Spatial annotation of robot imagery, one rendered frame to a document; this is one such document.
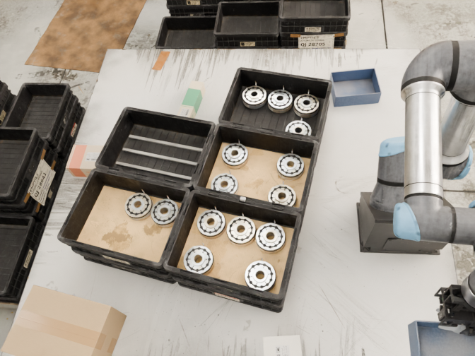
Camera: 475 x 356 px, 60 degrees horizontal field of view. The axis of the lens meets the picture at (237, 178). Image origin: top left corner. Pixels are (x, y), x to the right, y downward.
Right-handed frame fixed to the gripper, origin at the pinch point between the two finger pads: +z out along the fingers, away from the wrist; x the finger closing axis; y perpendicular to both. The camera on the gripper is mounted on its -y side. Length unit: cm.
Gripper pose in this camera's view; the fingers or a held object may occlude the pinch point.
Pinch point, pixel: (456, 324)
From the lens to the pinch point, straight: 118.0
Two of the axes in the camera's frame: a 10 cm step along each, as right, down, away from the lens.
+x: -1.3, 8.1, -5.8
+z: 0.8, 5.9, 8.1
